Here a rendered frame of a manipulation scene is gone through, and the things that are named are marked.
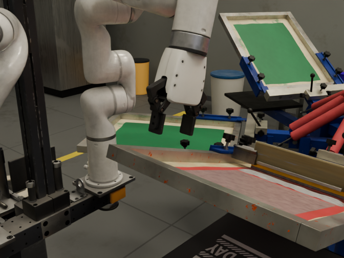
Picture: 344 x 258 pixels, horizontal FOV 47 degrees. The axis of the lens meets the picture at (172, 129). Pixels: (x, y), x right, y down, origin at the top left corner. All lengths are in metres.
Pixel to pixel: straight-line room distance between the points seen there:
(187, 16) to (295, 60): 2.15
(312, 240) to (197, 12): 0.45
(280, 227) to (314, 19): 4.79
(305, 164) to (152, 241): 1.82
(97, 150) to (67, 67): 5.47
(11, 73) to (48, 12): 5.64
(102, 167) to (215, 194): 0.53
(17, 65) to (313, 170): 0.93
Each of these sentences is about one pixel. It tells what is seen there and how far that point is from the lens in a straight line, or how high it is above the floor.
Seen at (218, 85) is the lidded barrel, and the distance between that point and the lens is 5.44.
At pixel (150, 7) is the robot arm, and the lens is 0.79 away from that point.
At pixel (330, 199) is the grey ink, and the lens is 1.29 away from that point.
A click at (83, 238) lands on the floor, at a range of 3.08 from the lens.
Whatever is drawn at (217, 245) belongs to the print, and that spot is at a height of 0.95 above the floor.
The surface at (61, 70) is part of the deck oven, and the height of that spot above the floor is 0.46.
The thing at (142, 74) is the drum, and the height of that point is 0.35.
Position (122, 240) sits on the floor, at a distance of 3.01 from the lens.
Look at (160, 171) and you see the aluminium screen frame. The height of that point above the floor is 1.34.
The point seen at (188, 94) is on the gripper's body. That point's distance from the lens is 0.75.
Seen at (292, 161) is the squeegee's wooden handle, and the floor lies 1.19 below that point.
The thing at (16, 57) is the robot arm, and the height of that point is 1.60.
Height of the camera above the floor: 1.75
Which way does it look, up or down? 20 degrees down
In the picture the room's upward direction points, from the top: straight up
